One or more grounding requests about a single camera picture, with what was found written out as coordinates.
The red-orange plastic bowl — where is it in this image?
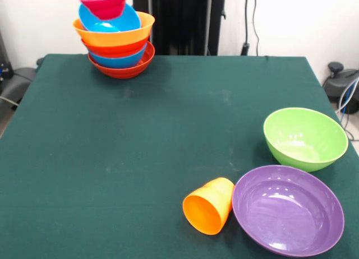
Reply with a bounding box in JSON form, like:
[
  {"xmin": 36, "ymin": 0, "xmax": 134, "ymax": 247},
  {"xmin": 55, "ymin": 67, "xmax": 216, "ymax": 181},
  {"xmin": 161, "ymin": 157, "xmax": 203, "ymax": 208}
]
[
  {"xmin": 81, "ymin": 36, "xmax": 151, "ymax": 58},
  {"xmin": 88, "ymin": 41, "xmax": 156, "ymax": 80}
]

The blue plastic bowl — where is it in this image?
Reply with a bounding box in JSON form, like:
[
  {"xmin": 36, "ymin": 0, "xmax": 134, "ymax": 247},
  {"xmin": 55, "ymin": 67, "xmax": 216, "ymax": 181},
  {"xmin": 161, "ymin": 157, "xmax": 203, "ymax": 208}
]
[
  {"xmin": 78, "ymin": 2, "xmax": 142, "ymax": 33},
  {"xmin": 89, "ymin": 43, "xmax": 149, "ymax": 69}
]

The large orange plastic bowl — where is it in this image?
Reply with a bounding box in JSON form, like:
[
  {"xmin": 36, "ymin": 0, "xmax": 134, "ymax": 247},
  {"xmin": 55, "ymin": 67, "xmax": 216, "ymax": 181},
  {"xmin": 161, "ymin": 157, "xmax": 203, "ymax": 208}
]
[{"xmin": 72, "ymin": 11, "xmax": 156, "ymax": 47}]

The pink plastic bowl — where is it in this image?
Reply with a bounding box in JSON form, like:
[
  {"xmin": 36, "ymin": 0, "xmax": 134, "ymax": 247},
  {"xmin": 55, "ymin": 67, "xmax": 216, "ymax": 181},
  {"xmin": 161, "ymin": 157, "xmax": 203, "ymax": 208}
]
[{"xmin": 78, "ymin": 0, "xmax": 130, "ymax": 21}]

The dark green tablecloth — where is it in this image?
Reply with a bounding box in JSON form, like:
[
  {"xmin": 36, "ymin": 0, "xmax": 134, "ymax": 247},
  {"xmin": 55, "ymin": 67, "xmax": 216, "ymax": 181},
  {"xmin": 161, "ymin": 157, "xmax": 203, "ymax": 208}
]
[{"xmin": 0, "ymin": 53, "xmax": 359, "ymax": 259}]

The orange plastic cup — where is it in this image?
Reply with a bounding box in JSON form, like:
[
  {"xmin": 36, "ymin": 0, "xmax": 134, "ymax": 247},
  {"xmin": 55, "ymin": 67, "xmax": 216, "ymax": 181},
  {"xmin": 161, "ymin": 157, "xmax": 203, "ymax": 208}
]
[{"xmin": 182, "ymin": 177, "xmax": 236, "ymax": 236}]

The large green plastic bowl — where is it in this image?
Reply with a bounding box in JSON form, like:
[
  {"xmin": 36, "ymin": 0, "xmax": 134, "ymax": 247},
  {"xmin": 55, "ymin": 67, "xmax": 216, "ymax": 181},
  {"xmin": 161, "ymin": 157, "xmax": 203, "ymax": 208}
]
[{"xmin": 263, "ymin": 107, "xmax": 349, "ymax": 173}]

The purple plastic bowl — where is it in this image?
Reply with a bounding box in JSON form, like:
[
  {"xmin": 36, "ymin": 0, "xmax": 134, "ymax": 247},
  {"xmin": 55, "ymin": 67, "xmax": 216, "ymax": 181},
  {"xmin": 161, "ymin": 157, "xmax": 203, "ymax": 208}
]
[{"xmin": 232, "ymin": 165, "xmax": 345, "ymax": 257}]

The black wheeled base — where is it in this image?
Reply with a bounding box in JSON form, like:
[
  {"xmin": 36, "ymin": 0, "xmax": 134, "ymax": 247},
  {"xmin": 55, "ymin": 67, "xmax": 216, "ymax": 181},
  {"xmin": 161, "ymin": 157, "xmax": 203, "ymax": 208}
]
[
  {"xmin": 0, "ymin": 29, "xmax": 37, "ymax": 105},
  {"xmin": 322, "ymin": 62, "xmax": 359, "ymax": 114}
]

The black wall cable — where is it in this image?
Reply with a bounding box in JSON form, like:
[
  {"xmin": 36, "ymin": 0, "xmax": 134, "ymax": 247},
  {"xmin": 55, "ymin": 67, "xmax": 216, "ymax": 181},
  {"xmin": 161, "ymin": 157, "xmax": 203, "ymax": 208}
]
[{"xmin": 240, "ymin": 0, "xmax": 260, "ymax": 57}]

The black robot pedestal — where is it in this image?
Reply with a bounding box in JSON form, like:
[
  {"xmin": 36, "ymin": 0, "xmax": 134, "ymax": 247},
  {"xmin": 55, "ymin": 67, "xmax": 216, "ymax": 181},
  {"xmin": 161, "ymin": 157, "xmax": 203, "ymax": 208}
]
[{"xmin": 131, "ymin": 0, "xmax": 227, "ymax": 57}]

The blue and white cable bundle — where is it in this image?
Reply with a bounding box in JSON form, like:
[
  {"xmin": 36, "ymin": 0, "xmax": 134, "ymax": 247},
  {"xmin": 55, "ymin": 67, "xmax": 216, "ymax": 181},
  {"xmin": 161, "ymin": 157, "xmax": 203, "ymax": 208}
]
[{"xmin": 335, "ymin": 76, "xmax": 359, "ymax": 142}]

